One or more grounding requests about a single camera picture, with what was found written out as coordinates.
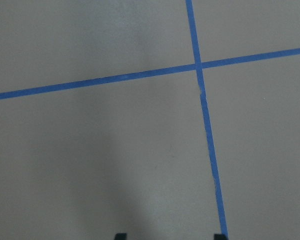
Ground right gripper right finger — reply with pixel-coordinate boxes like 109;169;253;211
213;234;227;240

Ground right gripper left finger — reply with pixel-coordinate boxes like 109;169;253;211
114;233;127;240

